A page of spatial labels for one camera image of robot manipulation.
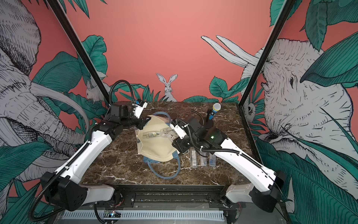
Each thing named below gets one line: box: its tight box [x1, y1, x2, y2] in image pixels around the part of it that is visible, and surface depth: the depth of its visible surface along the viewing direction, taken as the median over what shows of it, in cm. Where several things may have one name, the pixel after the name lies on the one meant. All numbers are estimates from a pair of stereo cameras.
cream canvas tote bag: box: [135, 111, 181, 180], surface depth 88 cm
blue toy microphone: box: [208, 102, 222, 120], surface depth 90 cm
